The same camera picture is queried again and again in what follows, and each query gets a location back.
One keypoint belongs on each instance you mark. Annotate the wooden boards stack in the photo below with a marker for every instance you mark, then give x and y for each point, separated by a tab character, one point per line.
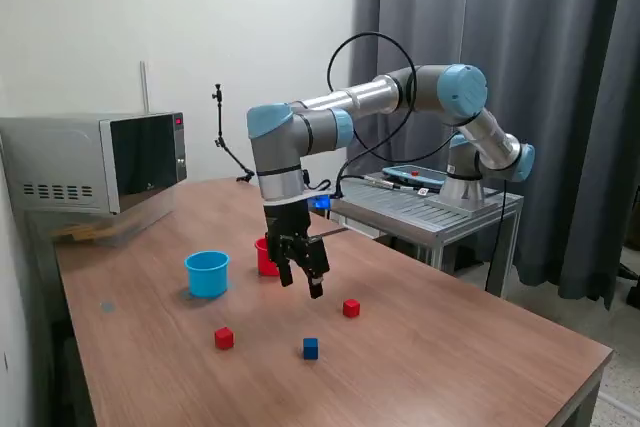
75	233

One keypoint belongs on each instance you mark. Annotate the silver microwave oven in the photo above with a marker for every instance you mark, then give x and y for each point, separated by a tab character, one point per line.
60	157

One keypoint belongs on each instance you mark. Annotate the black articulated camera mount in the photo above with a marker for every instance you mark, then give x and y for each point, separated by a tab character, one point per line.
219	141

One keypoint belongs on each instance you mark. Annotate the dark floor clutter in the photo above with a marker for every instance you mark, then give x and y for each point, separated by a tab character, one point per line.
630	273

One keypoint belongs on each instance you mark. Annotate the blue teach pendant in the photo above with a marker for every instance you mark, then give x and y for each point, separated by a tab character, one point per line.
415	178

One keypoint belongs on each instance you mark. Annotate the white vertical pipe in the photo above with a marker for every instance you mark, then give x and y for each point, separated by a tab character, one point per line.
144	87

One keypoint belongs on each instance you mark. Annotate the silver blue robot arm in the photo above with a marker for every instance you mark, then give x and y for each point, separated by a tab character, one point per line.
375	92

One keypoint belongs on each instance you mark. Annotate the dark table leg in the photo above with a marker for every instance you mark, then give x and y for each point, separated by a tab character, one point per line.
582	407

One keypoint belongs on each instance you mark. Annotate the grey metal robot stand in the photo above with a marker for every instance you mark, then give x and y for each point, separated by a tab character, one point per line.
400	207

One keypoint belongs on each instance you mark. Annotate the dark thin flat strip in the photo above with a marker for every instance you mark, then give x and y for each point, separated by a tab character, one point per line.
336	232

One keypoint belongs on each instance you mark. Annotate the blue cube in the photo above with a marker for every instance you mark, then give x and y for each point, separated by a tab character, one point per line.
310	349

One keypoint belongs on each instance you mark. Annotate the blue plastic cup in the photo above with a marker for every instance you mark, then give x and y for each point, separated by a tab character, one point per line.
207	279

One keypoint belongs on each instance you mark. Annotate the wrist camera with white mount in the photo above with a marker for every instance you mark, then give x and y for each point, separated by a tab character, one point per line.
321	202

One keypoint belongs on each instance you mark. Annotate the red plastic cup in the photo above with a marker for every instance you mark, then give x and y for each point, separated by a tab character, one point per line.
261	259

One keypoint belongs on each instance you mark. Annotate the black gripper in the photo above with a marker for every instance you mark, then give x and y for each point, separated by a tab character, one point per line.
286	221

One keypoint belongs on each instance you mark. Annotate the red cube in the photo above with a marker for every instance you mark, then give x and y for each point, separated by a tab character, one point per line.
351	308
224	338

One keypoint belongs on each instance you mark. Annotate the dark grey curtain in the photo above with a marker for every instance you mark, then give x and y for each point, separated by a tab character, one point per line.
590	72

